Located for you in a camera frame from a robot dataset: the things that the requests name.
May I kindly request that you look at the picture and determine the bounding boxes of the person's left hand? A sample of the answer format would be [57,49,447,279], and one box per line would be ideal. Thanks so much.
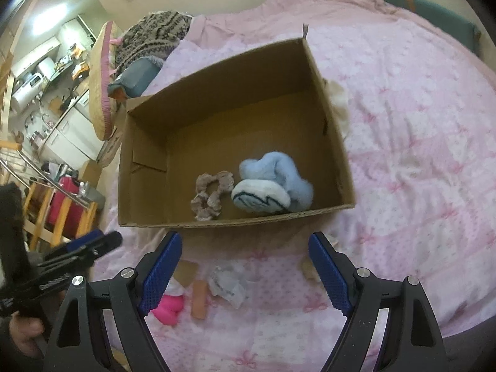
[8,312,46,358]

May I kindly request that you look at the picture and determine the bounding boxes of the beige knitted scrunchie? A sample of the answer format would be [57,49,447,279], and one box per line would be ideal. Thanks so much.
[191,170,235,222]

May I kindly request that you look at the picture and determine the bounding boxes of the teal cushion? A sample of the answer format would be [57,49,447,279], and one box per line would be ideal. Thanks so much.
[371,0,482,54]

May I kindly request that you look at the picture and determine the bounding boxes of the peach foam stick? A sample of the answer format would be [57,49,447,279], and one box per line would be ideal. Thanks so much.
[191,280,208,320]

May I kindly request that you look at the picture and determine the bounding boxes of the white kitchen appliance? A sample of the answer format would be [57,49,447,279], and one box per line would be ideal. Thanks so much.
[11,72,44,114]

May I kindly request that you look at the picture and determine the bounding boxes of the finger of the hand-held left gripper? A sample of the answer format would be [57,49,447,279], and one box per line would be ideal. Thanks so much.
[58,231,124,264]
[46,229,104,261]

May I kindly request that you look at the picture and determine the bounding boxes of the wooden rack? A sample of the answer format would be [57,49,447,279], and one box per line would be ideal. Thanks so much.
[22,180,98,251]

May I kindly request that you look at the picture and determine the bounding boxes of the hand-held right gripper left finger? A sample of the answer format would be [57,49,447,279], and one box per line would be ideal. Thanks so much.
[42,231,183,372]

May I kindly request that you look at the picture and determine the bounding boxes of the grey patterned knit sweater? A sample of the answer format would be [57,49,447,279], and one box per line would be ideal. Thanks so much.
[114,11,193,75]

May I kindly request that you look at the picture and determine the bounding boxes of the beige pillow with pink trim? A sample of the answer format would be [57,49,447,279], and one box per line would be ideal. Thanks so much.
[88,21,125,141]

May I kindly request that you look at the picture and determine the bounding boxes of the red suitcase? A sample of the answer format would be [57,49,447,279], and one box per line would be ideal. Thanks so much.
[46,176,85,238]

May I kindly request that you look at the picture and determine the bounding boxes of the light blue plush slipper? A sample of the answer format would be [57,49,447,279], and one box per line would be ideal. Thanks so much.
[231,152,315,215]

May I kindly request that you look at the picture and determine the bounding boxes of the blue grey plush cushion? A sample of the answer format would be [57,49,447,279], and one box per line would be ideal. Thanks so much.
[108,57,163,100]

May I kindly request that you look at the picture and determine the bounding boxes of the pink patterned blanket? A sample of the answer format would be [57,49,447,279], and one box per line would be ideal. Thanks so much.
[88,0,496,372]

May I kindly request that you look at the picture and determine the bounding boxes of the white kitchen cabinet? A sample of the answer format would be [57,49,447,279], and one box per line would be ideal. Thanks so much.
[38,95,106,163]

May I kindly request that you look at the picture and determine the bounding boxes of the brown cardboard box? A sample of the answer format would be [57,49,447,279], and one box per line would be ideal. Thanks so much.
[117,23,357,228]

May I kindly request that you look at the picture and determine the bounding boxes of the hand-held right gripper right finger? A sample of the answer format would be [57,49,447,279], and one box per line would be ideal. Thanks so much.
[308,232,449,372]

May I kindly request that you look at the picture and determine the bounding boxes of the metal rail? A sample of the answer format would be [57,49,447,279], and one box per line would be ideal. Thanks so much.
[0,150,91,204]

